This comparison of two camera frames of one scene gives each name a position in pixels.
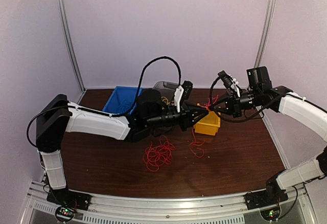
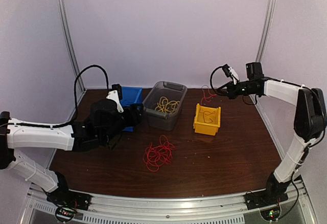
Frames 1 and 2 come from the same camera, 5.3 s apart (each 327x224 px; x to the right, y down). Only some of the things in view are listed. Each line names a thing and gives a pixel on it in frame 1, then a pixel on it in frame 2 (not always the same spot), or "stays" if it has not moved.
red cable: x=155 y=156 stays
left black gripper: x=187 y=114 to x=134 y=116
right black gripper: x=233 y=106 to x=231 y=93
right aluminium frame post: x=267 y=23 stays
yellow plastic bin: x=209 y=124 stays
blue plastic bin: x=122 y=99 stays
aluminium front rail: x=234 y=208 stays
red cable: x=209 y=102 to x=207 y=96
